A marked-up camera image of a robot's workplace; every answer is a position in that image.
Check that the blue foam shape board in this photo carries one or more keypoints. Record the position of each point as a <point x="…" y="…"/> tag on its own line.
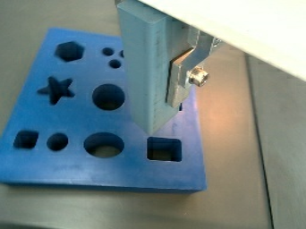
<point x="69" y="135"/>

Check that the light blue rectangular block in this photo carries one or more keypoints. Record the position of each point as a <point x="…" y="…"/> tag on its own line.
<point x="153" y="39"/>

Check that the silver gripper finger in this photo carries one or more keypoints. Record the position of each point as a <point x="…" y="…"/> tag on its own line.
<point x="186" y="70"/>

